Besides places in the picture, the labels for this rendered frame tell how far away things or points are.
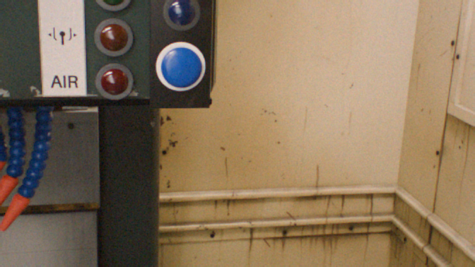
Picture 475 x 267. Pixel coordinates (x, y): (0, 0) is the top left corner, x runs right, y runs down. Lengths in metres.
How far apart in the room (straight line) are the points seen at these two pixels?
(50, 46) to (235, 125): 1.15
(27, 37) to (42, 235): 0.78
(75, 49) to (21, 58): 0.04
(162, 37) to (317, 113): 1.19
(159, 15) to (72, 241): 0.80
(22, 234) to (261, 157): 0.66
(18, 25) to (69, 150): 0.70
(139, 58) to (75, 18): 0.05
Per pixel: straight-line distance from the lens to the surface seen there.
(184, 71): 0.49
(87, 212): 1.22
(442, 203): 1.61
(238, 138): 1.62
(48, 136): 0.69
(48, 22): 0.49
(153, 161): 1.23
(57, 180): 1.19
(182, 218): 1.67
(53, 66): 0.49
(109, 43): 0.48
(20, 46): 0.49
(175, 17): 0.48
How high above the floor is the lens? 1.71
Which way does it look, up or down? 17 degrees down
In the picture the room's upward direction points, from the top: 2 degrees clockwise
